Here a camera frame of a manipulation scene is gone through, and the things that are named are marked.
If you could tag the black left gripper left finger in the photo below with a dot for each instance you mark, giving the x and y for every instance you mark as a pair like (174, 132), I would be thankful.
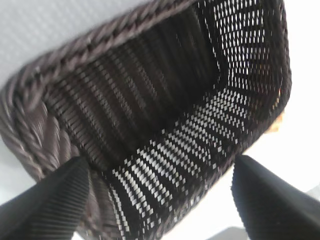
(42, 207)

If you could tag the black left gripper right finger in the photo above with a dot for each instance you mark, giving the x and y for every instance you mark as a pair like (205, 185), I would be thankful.
(275, 207)

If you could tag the long striped twisted bread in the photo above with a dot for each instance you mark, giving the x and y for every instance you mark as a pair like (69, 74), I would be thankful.
(278, 126)

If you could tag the dark brown woven wicker basket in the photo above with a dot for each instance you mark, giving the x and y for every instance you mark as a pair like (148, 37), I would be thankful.
(150, 100)

